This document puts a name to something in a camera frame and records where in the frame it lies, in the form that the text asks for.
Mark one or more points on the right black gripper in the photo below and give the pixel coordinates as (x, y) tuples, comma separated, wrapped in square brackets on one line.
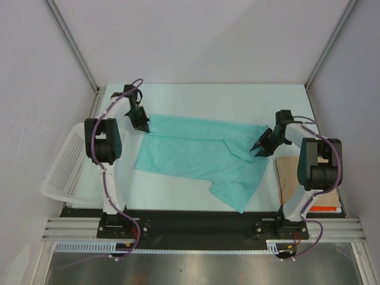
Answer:
[(267, 149)]

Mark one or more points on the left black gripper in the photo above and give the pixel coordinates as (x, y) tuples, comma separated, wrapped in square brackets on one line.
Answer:
[(142, 123)]

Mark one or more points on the teal green t shirt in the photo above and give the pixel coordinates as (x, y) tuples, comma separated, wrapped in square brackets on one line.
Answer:
[(214, 151)]

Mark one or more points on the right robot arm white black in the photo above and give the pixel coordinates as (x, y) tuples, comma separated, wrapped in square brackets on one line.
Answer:
[(319, 172)]

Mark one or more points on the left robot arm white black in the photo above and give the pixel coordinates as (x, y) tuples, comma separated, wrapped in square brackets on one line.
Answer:
[(103, 146)]

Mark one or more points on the folded beige t shirt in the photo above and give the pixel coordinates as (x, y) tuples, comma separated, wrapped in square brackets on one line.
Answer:
[(286, 168)]

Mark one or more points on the white plastic laundry basket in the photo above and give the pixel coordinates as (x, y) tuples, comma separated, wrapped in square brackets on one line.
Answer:
[(73, 177)]

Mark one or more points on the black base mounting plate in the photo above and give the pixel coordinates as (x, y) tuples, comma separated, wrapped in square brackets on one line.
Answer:
[(161, 230)]

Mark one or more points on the left aluminium corner post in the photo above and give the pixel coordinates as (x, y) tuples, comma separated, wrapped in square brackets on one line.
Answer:
[(69, 39)]

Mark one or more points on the aluminium corner post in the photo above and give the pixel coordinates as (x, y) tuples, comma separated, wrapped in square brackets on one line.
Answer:
[(331, 42), (69, 39)]

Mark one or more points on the white slotted cable duct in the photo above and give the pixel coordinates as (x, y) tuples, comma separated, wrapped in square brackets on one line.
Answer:
[(92, 247)]

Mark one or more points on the right aluminium corner post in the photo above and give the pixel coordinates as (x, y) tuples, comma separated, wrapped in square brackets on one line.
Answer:
[(331, 42)]

